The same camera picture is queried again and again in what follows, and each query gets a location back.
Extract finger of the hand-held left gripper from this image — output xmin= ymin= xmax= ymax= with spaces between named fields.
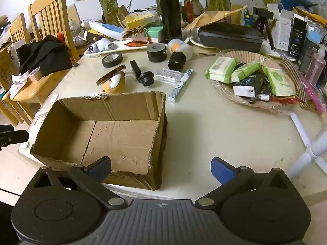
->
xmin=0 ymin=125 xmax=30 ymax=151

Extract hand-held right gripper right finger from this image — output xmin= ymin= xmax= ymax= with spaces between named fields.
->
xmin=195 ymin=157 xmax=294 ymax=208

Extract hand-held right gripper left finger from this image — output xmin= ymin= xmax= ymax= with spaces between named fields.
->
xmin=30 ymin=156 xmax=128 ymax=209

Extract black small camera mount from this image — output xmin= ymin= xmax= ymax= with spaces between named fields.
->
xmin=129 ymin=60 xmax=155 ymax=87

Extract black lens cylinder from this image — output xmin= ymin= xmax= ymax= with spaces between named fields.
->
xmin=168 ymin=52 xmax=187 ymax=71

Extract white plastic bottle orange label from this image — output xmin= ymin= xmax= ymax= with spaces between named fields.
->
xmin=167 ymin=38 xmax=194 ymax=62

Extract crumpled tissue pile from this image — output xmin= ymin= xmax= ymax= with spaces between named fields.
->
xmin=11 ymin=66 xmax=41 ymax=92

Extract brown cardboard box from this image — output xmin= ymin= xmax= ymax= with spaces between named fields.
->
xmin=0 ymin=47 xmax=16 ymax=90

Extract black cloth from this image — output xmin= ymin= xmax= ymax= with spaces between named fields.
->
xmin=17 ymin=34 xmax=73 ymax=77

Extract black and white box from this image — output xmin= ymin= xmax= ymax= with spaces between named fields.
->
xmin=232 ymin=75 xmax=266 ymax=98

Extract yellow round toy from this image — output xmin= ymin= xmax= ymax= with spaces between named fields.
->
xmin=102 ymin=72 xmax=126 ymax=95

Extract amber tape roll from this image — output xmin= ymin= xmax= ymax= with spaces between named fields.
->
xmin=96 ymin=65 xmax=127 ymax=86

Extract small black packet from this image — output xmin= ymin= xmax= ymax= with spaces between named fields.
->
xmin=255 ymin=78 xmax=272 ymax=101

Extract white pipe stand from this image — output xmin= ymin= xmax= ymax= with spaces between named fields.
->
xmin=287 ymin=112 xmax=327 ymax=179

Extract marbled pattern stick packet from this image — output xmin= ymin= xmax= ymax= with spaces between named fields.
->
xmin=168 ymin=69 xmax=194 ymax=102

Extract green wet wipes pack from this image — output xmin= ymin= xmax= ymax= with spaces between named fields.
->
xmin=205 ymin=57 xmax=237 ymax=84
xmin=231 ymin=62 xmax=262 ymax=83

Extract light green wipes pack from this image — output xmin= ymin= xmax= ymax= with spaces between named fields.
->
xmin=262 ymin=66 xmax=296 ymax=97

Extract black tape roll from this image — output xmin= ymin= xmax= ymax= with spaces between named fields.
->
xmin=101 ymin=52 xmax=123 ymax=68

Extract wooden chair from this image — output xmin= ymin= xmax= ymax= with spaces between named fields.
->
xmin=0 ymin=13 xmax=28 ymax=127
xmin=10 ymin=0 xmax=81 ymax=105

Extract clear plastic case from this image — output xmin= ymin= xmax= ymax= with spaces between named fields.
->
xmin=154 ymin=68 xmax=183 ymax=84

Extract plastic tray of snack packets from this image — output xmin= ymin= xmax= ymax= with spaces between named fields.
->
xmin=209 ymin=51 xmax=298 ymax=113

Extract pink pen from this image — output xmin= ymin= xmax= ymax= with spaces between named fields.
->
xmin=299 ymin=75 xmax=327 ymax=114

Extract striped ribbon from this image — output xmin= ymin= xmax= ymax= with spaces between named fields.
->
xmin=280 ymin=60 xmax=320 ymax=110

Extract white rectangular tray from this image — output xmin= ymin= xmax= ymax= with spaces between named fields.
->
xmin=84 ymin=37 xmax=174 ymax=56

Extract white sock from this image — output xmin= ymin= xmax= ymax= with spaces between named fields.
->
xmin=88 ymin=38 xmax=115 ymax=54

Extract black and yellow box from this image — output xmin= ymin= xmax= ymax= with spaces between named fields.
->
xmin=85 ymin=29 xmax=106 ymax=42

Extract black round cylinder device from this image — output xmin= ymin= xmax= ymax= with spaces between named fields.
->
xmin=147 ymin=43 xmax=167 ymax=63

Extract red packet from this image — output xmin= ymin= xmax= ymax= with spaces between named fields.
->
xmin=125 ymin=40 xmax=149 ymax=48

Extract black zip case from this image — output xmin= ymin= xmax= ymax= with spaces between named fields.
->
xmin=198 ymin=22 xmax=264 ymax=53

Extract beige cardboard panel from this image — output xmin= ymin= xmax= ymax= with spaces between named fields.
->
xmin=67 ymin=4 xmax=81 ymax=35

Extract pink liquid bottle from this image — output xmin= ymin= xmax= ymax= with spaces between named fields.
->
xmin=305 ymin=48 xmax=327 ymax=85

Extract white tube blue label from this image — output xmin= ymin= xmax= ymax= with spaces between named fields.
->
xmin=81 ymin=20 xmax=127 ymax=41

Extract dark grey box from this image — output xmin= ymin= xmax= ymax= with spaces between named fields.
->
xmin=298 ymin=39 xmax=321 ymax=69

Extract white printed box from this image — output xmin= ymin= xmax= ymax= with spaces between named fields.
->
xmin=271 ymin=9 xmax=298 ymax=54

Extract mint green box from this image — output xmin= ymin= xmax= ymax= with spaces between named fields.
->
xmin=146 ymin=26 xmax=164 ymax=43

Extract tall black box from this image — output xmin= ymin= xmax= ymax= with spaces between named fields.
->
xmin=287 ymin=17 xmax=307 ymax=57

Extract brown paper envelope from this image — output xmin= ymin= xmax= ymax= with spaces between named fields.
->
xmin=184 ymin=5 xmax=248 ymax=30

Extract yellow carton box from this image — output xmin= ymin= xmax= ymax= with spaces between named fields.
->
xmin=125 ymin=11 xmax=156 ymax=30

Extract black phone tripod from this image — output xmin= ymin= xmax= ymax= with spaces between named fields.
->
xmin=252 ymin=7 xmax=276 ymax=51

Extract snack packets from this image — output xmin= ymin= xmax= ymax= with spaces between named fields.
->
xmin=183 ymin=0 xmax=205 ymax=22

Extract black thermos flask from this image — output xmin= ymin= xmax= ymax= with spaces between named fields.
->
xmin=157 ymin=0 xmax=183 ymax=45

